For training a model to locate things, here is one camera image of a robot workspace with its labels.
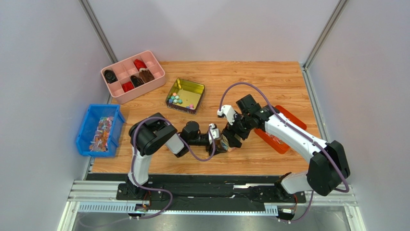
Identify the clear plastic cup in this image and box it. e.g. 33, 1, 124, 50
219, 134, 235, 153

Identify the orange tray of candies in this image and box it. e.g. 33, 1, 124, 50
254, 105, 307, 154

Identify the square tin of star candies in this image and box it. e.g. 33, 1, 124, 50
165, 78, 205, 115

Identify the blue plastic bin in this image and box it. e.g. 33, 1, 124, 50
76, 104, 125, 158

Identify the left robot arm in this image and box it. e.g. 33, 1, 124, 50
122, 113, 227, 199

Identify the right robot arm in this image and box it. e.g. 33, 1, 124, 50
217, 94, 350, 196

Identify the pink compartment tray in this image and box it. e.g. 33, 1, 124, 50
101, 51, 166, 104

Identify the black chocolate in tray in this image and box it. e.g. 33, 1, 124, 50
103, 69, 118, 84

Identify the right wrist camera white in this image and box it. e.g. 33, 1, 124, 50
217, 105, 237, 125

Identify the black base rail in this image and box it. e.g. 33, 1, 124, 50
67, 173, 358, 216

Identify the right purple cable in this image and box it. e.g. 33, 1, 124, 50
218, 82, 350, 223

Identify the right aluminium frame post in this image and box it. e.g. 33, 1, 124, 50
303, 0, 349, 71

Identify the aluminium frame post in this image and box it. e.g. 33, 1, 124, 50
303, 0, 349, 71
79, 0, 118, 63

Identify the left aluminium frame post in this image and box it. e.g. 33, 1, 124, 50
79, 0, 118, 63

